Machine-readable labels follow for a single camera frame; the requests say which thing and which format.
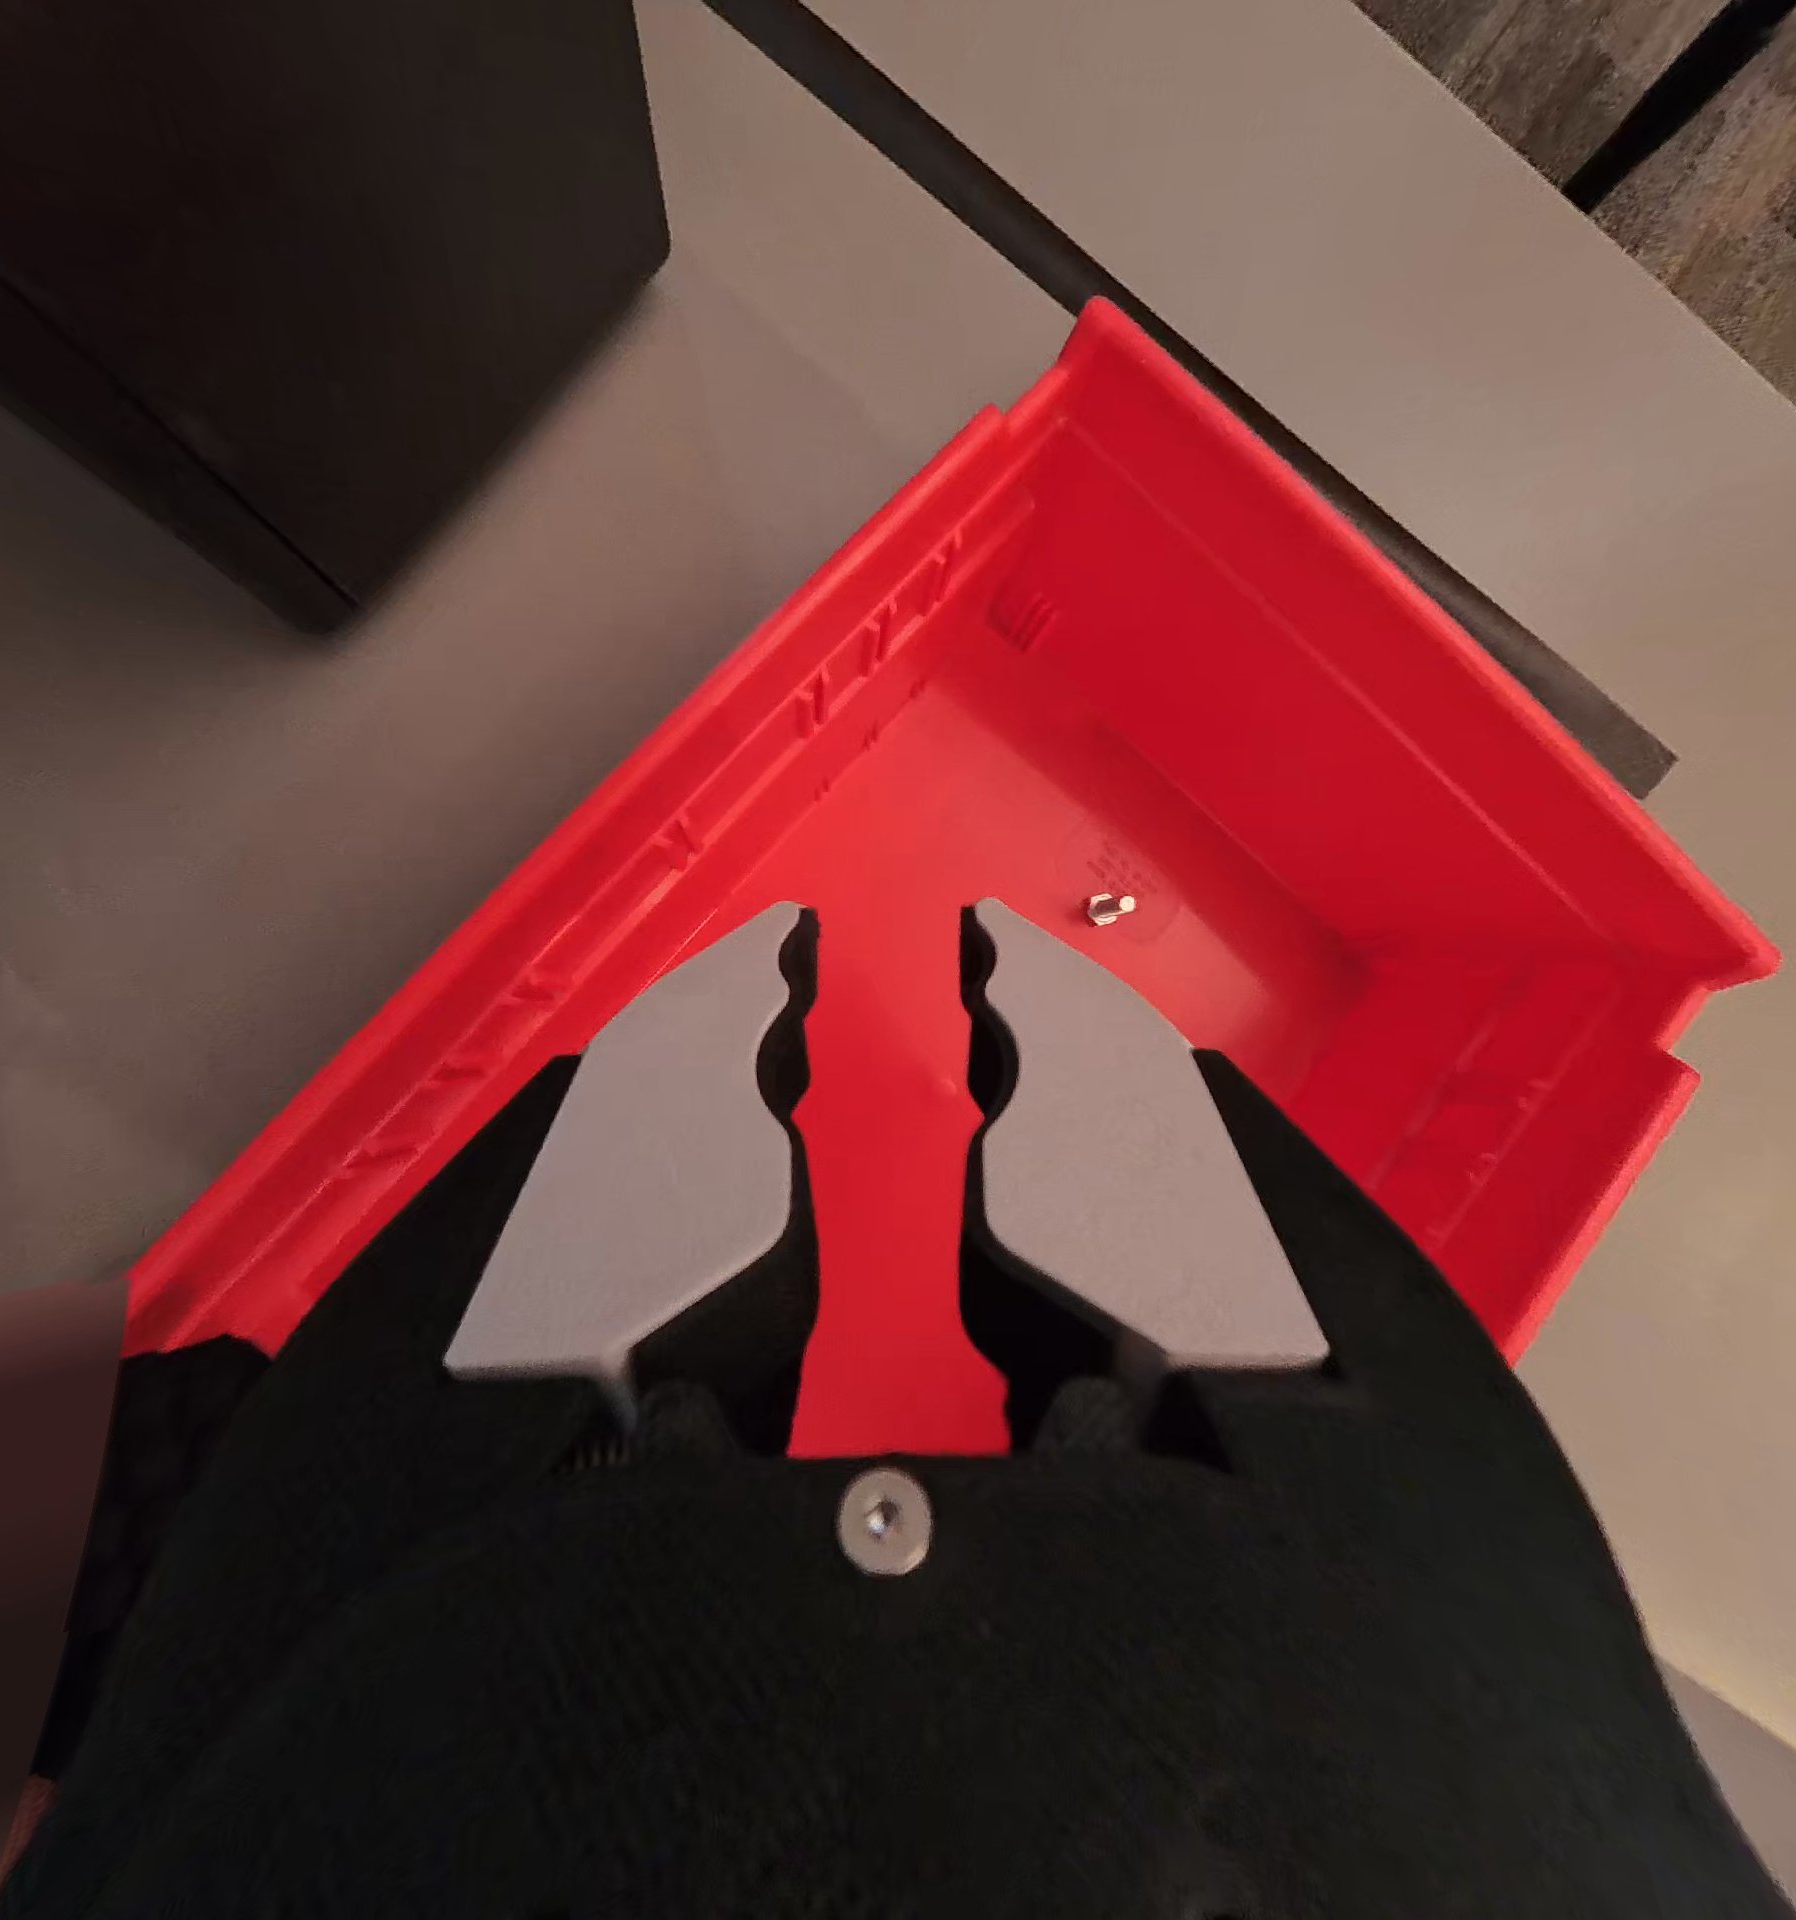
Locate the red plastic bin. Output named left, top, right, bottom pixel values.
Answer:
left=124, top=295, right=1781, bottom=1457

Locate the black drawer cabinet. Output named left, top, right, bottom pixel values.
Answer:
left=0, top=0, right=675, bottom=637

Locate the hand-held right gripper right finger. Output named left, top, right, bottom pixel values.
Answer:
left=957, top=901, right=1328, bottom=1382

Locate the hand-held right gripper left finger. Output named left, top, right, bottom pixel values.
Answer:
left=448, top=905, right=825, bottom=1382

